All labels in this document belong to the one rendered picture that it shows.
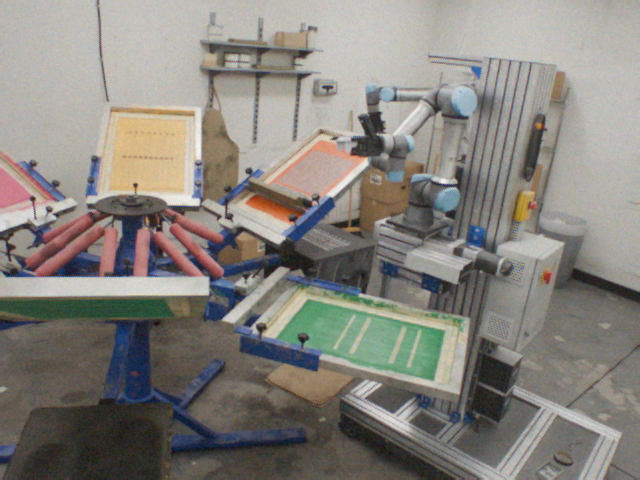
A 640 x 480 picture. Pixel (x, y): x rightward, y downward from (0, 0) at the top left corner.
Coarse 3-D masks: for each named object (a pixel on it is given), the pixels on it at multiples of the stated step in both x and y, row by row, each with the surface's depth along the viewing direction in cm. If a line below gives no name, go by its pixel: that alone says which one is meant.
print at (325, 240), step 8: (312, 232) 325; (320, 232) 326; (328, 232) 327; (312, 240) 312; (320, 240) 313; (328, 240) 315; (336, 240) 316; (344, 240) 317; (328, 248) 303; (336, 248) 304
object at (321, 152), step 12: (324, 144) 313; (336, 144) 309; (300, 156) 312; (312, 156) 308; (324, 156) 304; (288, 168) 307; (300, 168) 303; (312, 168) 299; (276, 180) 302; (288, 180) 298; (300, 180) 294; (252, 204) 293; (264, 204) 289; (276, 204) 285
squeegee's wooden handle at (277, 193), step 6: (252, 180) 290; (258, 180) 288; (258, 186) 287; (264, 186) 282; (270, 186) 280; (264, 192) 287; (270, 192) 281; (276, 192) 275; (282, 192) 273; (288, 192) 271; (276, 198) 281; (282, 198) 275; (288, 198) 270; (294, 198) 266; (300, 198) 266; (300, 204) 268
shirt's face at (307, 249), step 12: (312, 228) 332; (324, 228) 334; (336, 228) 336; (300, 240) 310; (348, 240) 318; (360, 240) 320; (300, 252) 293; (312, 252) 295; (324, 252) 296; (336, 252) 298
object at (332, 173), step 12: (336, 156) 300; (348, 156) 296; (324, 168) 295; (336, 168) 292; (348, 168) 288; (312, 180) 291; (324, 180) 287; (336, 180) 284; (312, 192) 283; (324, 192) 279; (312, 204) 275; (276, 216) 278; (300, 216) 272
